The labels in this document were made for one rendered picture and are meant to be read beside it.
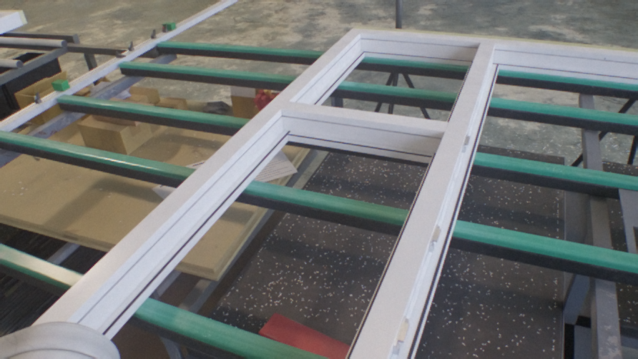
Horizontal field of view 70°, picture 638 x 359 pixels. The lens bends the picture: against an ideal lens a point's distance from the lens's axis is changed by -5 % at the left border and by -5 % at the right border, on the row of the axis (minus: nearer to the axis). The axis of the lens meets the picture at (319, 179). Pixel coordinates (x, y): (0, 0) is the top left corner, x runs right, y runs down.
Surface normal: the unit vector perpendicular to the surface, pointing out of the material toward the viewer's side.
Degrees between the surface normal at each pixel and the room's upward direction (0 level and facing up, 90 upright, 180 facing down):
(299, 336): 0
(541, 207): 0
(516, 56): 90
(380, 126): 90
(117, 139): 90
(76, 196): 0
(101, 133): 90
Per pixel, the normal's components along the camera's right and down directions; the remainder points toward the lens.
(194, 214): 0.92, 0.17
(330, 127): -0.40, 0.54
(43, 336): 0.06, -0.84
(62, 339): 0.33, -0.82
